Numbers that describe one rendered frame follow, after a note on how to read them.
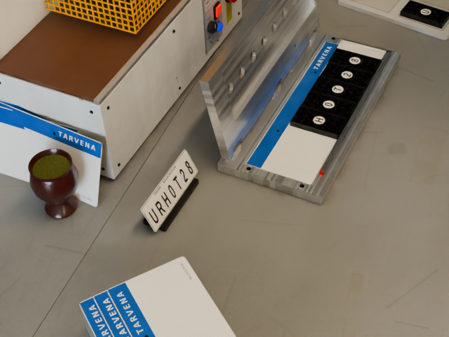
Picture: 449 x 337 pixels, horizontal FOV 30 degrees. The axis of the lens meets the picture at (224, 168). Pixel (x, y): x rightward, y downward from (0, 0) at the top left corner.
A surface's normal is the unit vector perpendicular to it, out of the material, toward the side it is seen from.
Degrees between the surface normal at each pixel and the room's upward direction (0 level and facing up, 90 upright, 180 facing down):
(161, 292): 0
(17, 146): 63
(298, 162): 0
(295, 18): 79
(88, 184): 69
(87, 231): 0
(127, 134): 90
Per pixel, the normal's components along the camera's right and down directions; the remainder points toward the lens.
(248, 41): 0.87, 0.15
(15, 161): -0.39, 0.28
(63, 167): -0.04, -0.69
